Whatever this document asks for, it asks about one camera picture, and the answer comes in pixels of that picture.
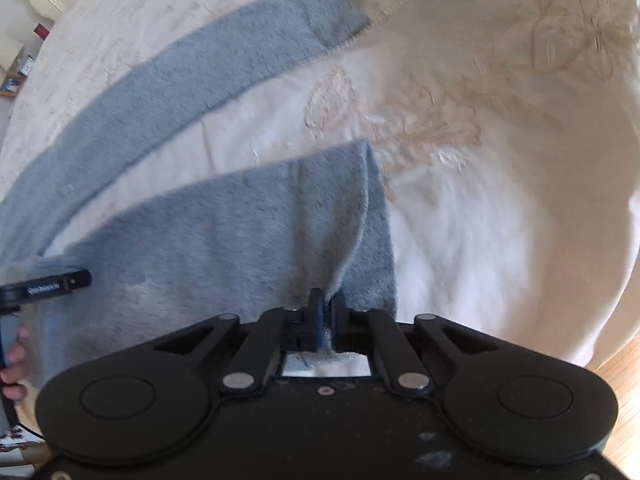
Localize grey-blue knit pants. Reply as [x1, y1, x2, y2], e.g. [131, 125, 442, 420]
[1, 0, 397, 387]

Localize person's left hand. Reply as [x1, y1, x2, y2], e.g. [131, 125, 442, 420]
[1, 326, 29, 402]

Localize framed picture on nightstand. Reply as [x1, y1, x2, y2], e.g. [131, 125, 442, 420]
[0, 54, 35, 98]

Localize red candle jar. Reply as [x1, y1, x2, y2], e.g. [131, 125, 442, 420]
[34, 24, 50, 41]

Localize cream embroidered bedspread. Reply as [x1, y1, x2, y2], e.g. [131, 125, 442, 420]
[1, 0, 639, 368]

